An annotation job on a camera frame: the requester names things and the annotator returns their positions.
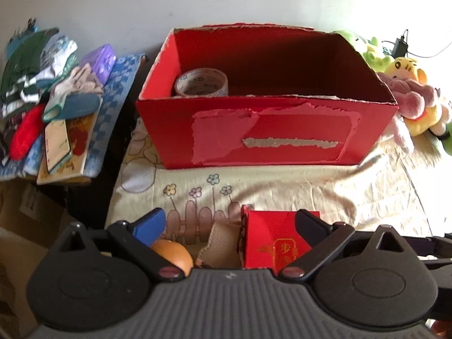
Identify orange fruit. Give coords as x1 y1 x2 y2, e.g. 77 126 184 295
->
150 239 195 276

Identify white and blue patterned cloth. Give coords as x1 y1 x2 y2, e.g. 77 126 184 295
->
37 35 78 78

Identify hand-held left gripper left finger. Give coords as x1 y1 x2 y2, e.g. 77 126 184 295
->
58 208 186 283

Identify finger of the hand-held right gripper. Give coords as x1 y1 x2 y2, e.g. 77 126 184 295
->
401 234 452 259

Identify green and white booklet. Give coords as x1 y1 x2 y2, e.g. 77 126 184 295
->
44 118 73 173

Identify charger cable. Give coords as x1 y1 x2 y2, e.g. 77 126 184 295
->
406 42 452 59

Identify brown cardboard box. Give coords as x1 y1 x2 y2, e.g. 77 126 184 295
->
0 180 78 339

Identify yellow plush toy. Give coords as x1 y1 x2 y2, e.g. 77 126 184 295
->
383 56 451 136

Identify black charger adapter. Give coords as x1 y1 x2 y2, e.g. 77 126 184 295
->
392 30 410 57

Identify blue checkered cloth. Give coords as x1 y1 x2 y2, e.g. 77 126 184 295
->
0 54 149 181

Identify green frog plush toy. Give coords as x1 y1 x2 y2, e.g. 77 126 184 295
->
334 30 392 71

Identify green striped garment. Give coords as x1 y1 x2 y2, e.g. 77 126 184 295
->
0 26 60 114

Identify green pea plush toy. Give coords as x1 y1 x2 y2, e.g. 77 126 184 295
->
429 127 452 156

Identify purple tissue pack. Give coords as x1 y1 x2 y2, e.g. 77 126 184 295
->
79 44 117 82

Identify red cloth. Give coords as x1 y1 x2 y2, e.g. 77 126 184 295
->
9 106 46 159

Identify cartoon printed bed sheet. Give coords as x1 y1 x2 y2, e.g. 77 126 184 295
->
106 116 435 241

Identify blue slipper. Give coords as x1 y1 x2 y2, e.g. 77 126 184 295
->
42 94 101 122

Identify clear tape roll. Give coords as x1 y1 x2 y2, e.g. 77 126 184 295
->
174 68 230 97

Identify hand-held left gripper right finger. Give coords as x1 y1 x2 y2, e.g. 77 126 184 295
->
279 209 407 284

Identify white gloves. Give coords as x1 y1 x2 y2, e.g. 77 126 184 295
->
51 65 105 99

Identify small red gift box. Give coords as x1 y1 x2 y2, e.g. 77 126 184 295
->
241 210 322 269

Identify white and pink plush toy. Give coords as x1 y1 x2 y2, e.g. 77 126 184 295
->
386 113 415 154

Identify red cardboard box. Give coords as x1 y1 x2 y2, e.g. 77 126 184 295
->
136 24 399 170

